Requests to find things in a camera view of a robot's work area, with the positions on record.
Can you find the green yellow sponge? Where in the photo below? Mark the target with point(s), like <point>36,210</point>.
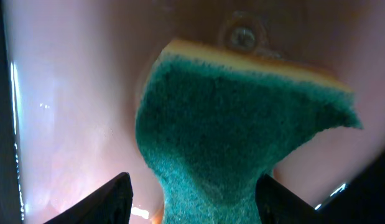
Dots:
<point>212,122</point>

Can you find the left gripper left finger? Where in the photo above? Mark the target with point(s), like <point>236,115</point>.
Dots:
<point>110,204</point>

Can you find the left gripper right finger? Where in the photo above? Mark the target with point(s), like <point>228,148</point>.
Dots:
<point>278,205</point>

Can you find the rectangular red black tray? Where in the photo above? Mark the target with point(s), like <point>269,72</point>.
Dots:
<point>76,66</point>

